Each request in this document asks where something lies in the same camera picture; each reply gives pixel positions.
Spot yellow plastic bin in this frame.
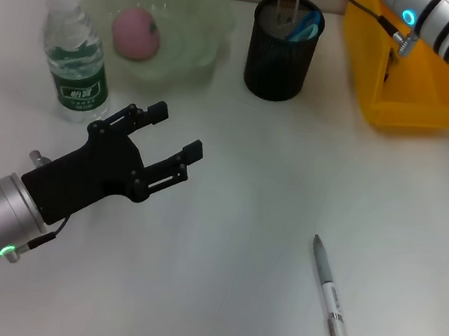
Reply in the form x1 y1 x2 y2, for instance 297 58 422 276
327 0 449 139

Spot translucent green fruit bowl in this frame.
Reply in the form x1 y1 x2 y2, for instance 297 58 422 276
63 0 241 95

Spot clear water bottle green label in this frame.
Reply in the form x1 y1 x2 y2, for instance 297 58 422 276
22 0 129 129

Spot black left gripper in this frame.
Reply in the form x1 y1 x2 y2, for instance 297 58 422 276
14 80 212 249

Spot blue capped scissors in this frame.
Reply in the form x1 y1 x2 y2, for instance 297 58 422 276
252 3 325 87

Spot left wrist silver stub connector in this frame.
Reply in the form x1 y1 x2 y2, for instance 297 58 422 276
26 148 54 170

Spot green plastic wrapper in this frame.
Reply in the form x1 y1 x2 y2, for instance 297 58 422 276
382 46 401 83

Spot grey white pen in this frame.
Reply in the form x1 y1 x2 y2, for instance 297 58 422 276
298 233 379 336

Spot left gripper black cable plug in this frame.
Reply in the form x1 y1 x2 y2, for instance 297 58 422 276
8 206 71 271

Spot pink toy peach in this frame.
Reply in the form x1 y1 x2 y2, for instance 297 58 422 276
105 3 167 64

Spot black mesh pen holder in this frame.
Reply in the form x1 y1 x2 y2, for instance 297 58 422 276
239 0 330 108

